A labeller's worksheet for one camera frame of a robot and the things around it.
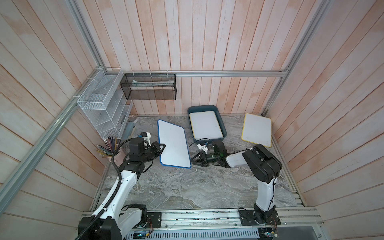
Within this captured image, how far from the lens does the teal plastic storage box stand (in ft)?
3.49

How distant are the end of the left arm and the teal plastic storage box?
37 centimetres

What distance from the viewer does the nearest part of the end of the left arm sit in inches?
22.7
